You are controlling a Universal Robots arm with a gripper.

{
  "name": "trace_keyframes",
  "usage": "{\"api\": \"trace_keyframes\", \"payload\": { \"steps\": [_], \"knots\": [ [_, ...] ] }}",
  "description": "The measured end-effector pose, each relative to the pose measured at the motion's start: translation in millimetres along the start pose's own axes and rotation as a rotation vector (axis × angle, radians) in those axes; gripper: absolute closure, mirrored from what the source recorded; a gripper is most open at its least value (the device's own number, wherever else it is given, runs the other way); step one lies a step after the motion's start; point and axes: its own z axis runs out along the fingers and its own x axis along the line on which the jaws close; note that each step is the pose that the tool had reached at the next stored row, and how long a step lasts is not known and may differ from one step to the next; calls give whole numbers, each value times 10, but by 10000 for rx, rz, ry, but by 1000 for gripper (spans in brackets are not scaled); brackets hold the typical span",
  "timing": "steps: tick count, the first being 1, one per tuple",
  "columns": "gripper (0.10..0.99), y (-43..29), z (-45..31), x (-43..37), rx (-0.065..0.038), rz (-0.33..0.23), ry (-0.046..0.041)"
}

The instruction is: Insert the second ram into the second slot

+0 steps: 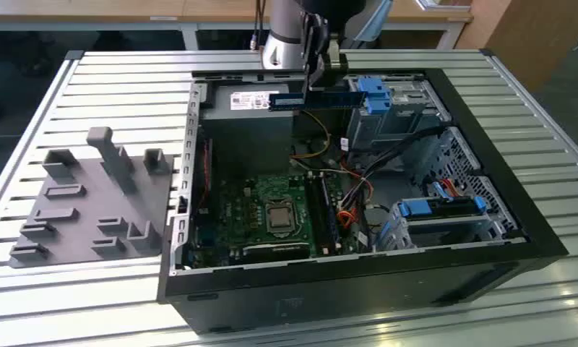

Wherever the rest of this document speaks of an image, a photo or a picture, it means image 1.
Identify RAM stick with blue label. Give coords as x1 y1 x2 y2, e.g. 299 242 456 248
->
267 91 367 112

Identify black RAM slot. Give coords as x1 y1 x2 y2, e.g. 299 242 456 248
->
304 171 331 256

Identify blue disk carrier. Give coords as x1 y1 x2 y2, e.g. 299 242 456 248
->
398 196 486 220
356 77 391 113

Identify grey power supply unit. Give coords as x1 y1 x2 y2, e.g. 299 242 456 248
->
199 83 295 178

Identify metal drive cage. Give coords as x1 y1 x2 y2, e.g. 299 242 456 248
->
343 74 452 153

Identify green motherboard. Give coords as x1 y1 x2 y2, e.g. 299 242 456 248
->
187 169 367 265

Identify silver CPU in socket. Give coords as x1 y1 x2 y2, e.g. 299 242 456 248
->
264 201 296 236

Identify brown wooden cabinet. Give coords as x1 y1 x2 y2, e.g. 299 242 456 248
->
454 0 578 91

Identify round grey case speaker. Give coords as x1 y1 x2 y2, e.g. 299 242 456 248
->
363 204 391 227

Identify black graphics card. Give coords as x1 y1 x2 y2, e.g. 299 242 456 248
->
242 241 312 260

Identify grey parts rack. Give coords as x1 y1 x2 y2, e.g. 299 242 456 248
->
9 126 175 269

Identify black open PC case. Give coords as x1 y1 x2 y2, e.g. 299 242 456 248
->
155 67 570 335

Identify dark hanging cable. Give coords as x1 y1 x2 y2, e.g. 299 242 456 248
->
248 0 264 50

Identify yellow wire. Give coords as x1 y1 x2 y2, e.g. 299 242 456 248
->
290 109 332 160

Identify black cable bundle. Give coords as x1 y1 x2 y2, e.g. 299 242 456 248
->
352 125 447 181

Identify thin red wire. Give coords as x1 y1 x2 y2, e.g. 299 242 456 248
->
196 137 214 215

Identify wooden desk with white frame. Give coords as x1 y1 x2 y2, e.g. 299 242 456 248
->
0 0 474 51

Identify orange wire bundle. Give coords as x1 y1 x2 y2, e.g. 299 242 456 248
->
335 210 356 229

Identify red and blue wires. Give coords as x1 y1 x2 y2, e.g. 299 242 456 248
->
431 177 471 200

